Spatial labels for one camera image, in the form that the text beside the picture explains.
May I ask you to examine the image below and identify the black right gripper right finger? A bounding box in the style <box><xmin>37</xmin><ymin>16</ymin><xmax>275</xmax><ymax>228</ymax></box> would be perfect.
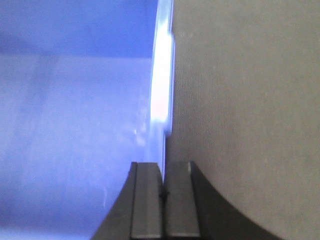
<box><xmin>164</xmin><ymin>161</ymin><xmax>277</xmax><ymax>240</ymax></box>

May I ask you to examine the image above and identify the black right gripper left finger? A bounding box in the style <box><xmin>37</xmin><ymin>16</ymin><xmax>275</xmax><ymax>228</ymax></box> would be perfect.
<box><xmin>91</xmin><ymin>162</ymin><xmax>163</xmax><ymax>240</ymax></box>

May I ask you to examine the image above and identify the blue plastic bin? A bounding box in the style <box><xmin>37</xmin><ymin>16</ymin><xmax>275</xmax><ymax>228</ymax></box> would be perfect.
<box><xmin>0</xmin><ymin>0</ymin><xmax>174</xmax><ymax>240</ymax></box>

